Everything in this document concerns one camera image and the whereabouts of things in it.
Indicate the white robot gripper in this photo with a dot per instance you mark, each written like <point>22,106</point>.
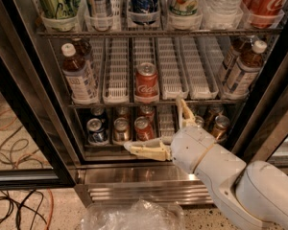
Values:
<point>189,149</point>

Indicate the tea bottle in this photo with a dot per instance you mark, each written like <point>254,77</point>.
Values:
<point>245,69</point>
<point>238,45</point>
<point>83,48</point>
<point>79,75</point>

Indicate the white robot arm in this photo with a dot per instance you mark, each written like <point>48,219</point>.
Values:
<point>252,196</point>

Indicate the white slotted tray bottom shelf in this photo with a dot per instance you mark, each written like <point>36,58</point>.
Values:
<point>166,121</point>

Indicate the red can bottom shelf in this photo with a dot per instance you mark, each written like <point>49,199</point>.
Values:
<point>144,129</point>

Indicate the green can bottom shelf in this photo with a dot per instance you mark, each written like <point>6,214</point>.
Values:
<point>199,121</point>

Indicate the red cola can middle shelf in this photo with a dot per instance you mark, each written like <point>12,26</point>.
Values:
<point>146,80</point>

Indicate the blue can bottom shelf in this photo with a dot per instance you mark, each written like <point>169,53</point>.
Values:
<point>96,131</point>

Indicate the steel fridge bottom grille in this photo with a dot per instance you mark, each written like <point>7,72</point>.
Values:
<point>160,182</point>

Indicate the left glass fridge door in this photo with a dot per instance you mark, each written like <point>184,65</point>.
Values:
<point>32,85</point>

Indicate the silver can top shelf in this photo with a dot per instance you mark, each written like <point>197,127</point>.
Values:
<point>99,8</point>

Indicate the red cola bottle top shelf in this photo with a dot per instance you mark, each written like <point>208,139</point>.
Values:
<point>263,12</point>

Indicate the bronze can bottom right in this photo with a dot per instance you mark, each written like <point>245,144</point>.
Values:
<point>220,127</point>

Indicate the gold can bottom left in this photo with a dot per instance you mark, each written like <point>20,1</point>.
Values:
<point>122,130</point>

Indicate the clear plastic bin with bag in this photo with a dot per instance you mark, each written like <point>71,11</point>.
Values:
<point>139,215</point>

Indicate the right fridge door frame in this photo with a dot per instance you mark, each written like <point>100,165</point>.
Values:
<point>261,129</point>

